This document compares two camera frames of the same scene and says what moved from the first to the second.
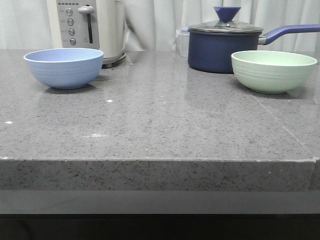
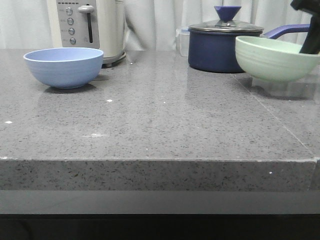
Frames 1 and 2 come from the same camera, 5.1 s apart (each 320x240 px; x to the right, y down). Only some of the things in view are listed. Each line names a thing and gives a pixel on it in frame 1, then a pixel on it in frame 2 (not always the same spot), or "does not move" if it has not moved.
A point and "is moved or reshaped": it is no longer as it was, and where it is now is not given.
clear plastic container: x=183 y=35 does not move
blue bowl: x=65 y=68 does not move
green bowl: x=272 y=72 is moved or reshaped
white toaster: x=92 y=24 does not move
